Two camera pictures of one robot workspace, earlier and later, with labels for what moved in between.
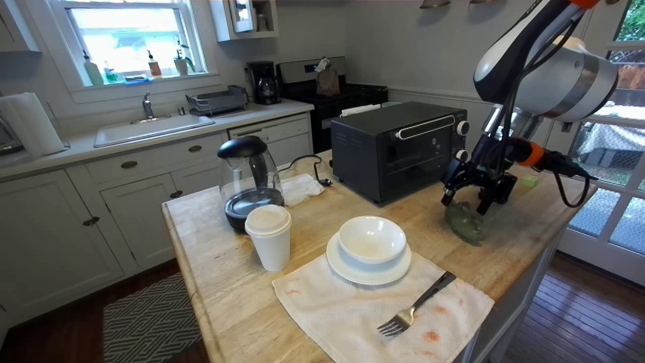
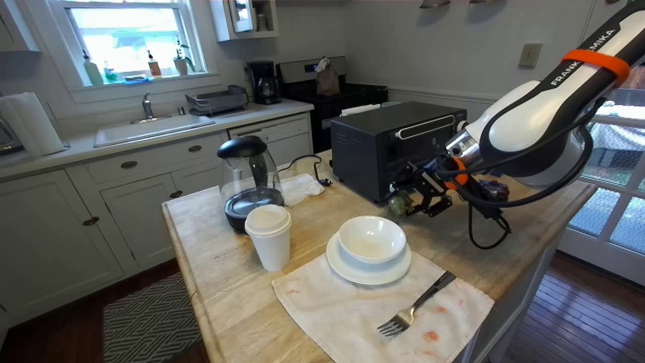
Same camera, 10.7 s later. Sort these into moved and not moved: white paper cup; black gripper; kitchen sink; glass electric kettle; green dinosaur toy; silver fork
Moved: green dinosaur toy; black gripper
Not moved: silver fork; white paper cup; glass electric kettle; kitchen sink
